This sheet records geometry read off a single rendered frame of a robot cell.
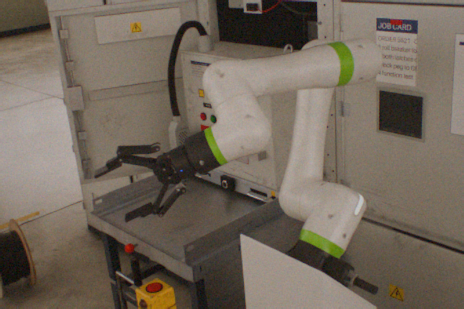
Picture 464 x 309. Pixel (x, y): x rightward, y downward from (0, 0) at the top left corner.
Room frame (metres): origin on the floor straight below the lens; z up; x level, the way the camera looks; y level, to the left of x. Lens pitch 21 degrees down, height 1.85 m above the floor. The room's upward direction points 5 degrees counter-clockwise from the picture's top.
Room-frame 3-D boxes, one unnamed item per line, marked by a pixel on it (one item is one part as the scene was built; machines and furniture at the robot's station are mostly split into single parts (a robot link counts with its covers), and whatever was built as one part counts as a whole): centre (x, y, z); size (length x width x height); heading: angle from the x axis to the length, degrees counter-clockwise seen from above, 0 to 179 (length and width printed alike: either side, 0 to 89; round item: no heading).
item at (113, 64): (2.52, 0.37, 1.21); 0.63 x 0.07 x 0.74; 105
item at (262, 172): (2.18, 0.02, 1.15); 0.48 x 0.01 x 0.48; 41
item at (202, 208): (2.10, 0.11, 0.82); 0.68 x 0.62 x 0.06; 131
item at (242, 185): (2.19, 0.00, 0.90); 0.54 x 0.05 x 0.06; 41
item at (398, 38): (1.85, -0.53, 1.43); 0.15 x 0.01 x 0.21; 41
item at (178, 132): (2.29, 0.21, 1.04); 0.08 x 0.05 x 0.17; 131
